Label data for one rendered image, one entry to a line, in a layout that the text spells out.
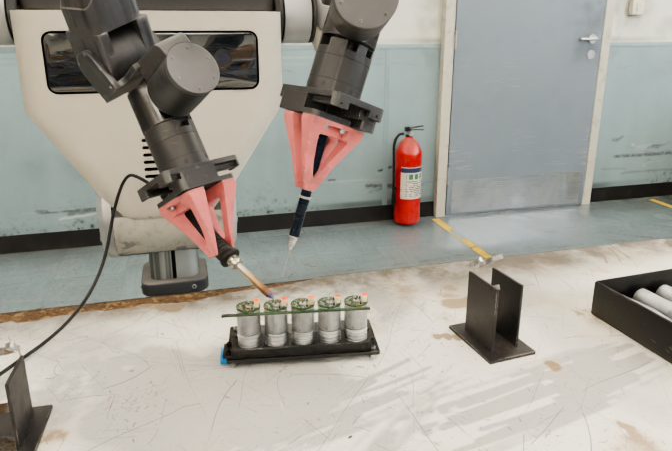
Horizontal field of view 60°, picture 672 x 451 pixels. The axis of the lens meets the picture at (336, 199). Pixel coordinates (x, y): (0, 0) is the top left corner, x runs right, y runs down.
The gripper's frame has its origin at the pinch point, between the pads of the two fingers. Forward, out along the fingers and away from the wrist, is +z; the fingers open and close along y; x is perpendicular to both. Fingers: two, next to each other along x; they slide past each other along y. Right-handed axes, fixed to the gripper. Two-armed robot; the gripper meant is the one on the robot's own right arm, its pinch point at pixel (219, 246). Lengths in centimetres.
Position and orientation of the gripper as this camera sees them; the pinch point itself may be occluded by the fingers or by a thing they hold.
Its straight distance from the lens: 67.2
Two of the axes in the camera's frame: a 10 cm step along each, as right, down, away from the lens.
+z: 4.0, 9.1, -0.5
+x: -6.8, 3.3, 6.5
